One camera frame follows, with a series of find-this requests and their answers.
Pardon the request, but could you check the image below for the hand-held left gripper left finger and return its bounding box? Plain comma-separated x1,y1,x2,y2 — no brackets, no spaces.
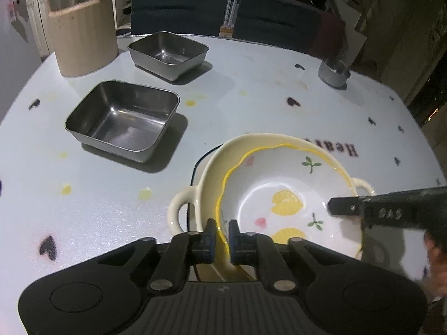
98,218,216,294

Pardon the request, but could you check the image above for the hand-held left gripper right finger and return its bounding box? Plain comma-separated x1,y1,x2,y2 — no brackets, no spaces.
228,220,350,293

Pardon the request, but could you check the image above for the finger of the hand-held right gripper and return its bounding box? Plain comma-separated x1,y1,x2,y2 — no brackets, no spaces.
327,195,368,217

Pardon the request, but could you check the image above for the cream two-handled bowl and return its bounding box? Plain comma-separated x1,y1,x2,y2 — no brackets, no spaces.
167,133,376,283

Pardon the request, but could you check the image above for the floral yellow rim bowl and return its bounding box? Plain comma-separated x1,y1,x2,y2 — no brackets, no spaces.
216,142,364,263

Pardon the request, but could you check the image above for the white leaf print plate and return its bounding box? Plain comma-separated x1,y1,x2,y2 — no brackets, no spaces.
189,144,225,282

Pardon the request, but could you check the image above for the small round steel bowl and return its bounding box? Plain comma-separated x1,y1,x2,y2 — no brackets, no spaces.
317,58,351,89

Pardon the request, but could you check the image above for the square steel container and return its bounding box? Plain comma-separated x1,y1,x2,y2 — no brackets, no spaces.
128,31,210,83
64,79,181,164

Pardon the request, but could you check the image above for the person's right hand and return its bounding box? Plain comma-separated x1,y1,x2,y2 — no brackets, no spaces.
424,229,447,301

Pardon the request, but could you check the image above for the maroon cloth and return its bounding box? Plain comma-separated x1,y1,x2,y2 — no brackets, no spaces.
312,8,347,64

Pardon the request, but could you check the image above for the dark blue chair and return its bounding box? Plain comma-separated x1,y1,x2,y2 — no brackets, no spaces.
232,0,324,51
130,0,230,38

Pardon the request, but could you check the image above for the beige ribbed canister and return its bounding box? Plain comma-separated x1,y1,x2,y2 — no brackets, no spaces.
47,0,120,78

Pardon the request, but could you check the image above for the white cabinet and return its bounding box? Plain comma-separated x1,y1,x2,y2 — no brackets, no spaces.
25,0,54,61

